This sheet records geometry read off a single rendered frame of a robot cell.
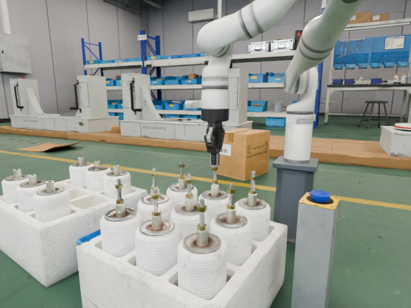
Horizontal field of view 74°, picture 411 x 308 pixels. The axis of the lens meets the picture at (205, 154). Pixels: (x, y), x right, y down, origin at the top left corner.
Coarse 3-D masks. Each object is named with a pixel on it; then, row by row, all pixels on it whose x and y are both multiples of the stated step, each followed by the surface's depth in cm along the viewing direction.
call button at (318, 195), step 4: (312, 192) 57; (316, 192) 57; (320, 192) 57; (324, 192) 57; (312, 196) 57; (316, 196) 56; (320, 196) 56; (324, 196) 56; (328, 196) 56; (316, 200) 57; (320, 200) 56; (324, 200) 56
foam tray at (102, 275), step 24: (96, 240) 67; (264, 240) 67; (96, 264) 61; (120, 264) 58; (264, 264) 62; (96, 288) 62; (120, 288) 57; (144, 288) 52; (168, 288) 50; (240, 288) 51; (264, 288) 64
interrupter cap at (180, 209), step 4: (180, 204) 71; (184, 204) 71; (196, 204) 71; (176, 208) 68; (180, 208) 68; (184, 208) 69; (196, 208) 69; (176, 212) 66; (180, 212) 66; (184, 212) 66; (188, 212) 66; (192, 212) 66; (196, 212) 66
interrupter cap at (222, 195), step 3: (204, 192) 79; (207, 192) 79; (210, 192) 80; (219, 192) 80; (222, 192) 79; (225, 192) 79; (204, 195) 78; (207, 195) 78; (210, 195) 78; (219, 195) 78; (222, 195) 78; (225, 195) 78; (207, 198) 75; (210, 198) 75; (213, 198) 75; (216, 198) 75; (219, 198) 75; (222, 198) 75; (225, 198) 76
